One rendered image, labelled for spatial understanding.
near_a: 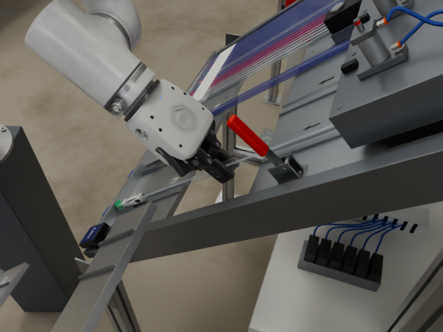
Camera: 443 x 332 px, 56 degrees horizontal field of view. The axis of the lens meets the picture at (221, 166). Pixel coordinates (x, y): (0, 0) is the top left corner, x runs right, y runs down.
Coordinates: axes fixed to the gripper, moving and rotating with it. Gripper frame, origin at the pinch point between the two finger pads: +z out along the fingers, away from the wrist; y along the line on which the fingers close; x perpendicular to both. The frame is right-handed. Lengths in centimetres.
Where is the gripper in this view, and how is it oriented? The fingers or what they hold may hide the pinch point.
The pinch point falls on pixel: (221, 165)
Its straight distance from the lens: 63.6
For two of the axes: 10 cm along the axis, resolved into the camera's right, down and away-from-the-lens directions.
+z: 7.4, 6.1, 2.7
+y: 3.4, -7.0, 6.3
